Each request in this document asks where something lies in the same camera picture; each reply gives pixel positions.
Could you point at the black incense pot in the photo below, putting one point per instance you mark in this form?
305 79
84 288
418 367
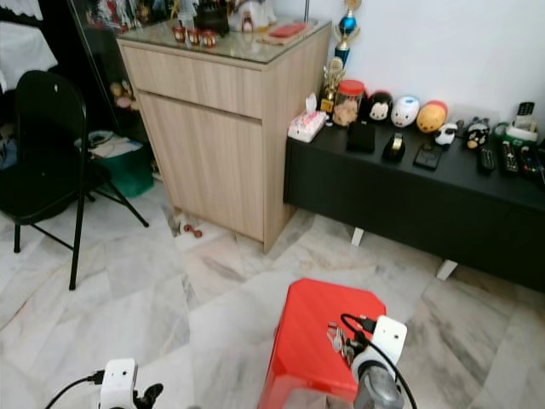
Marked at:
211 17

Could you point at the white desk telephone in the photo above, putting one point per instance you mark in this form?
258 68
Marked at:
521 126

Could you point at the pink white tissue pack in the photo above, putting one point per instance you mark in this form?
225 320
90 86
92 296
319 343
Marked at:
306 126

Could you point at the black remote control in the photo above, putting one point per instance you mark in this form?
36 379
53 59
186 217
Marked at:
489 160
510 158

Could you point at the silver key bunch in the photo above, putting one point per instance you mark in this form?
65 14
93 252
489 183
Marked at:
339 342

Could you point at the flat black case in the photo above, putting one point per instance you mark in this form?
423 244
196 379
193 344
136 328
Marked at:
427 157

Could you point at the small red cup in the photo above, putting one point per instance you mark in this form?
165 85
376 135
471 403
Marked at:
194 37
180 34
209 39

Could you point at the small white black plush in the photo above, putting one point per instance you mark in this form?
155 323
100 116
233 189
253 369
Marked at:
446 135

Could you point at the black tape dispenser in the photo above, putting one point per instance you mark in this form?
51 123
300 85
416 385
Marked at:
394 148

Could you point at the red flat tray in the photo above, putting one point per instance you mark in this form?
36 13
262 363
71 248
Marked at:
287 31

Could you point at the orange round plush toy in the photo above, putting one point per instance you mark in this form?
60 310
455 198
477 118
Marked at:
432 118

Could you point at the black square box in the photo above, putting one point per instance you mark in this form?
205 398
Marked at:
361 138

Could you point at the black folding chair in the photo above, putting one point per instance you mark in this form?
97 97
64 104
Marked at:
47 136

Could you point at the light wooden cabinet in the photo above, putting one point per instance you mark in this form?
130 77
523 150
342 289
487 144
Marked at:
204 145

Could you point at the small gold trophy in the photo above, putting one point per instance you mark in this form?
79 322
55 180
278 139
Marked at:
332 81

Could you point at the white lace tablecloth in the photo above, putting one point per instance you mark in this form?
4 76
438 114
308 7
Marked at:
19 51

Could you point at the black low sideboard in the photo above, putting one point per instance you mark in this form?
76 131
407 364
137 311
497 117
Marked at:
417 204

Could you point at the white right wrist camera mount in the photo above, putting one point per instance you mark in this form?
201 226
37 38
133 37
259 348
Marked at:
388 334

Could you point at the small dark plush toy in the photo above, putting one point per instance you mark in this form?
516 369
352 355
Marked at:
477 135

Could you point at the white ceramic figurine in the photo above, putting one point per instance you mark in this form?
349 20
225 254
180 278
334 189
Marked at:
254 15

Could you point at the black mouse plush toy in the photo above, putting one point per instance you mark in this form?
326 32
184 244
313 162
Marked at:
380 108

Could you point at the red lidded clear jar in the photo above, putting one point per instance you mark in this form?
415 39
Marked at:
348 106

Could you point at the small red floor ornaments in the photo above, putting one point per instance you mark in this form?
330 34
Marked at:
191 229

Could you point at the tall blue gold trophy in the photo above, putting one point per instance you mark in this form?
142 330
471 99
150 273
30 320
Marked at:
347 25

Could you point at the red plastic stool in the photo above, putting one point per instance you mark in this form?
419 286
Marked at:
306 328

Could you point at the glass display cabinet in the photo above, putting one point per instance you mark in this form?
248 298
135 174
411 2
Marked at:
98 60

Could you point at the green plastic bin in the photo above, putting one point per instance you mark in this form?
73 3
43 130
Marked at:
129 172

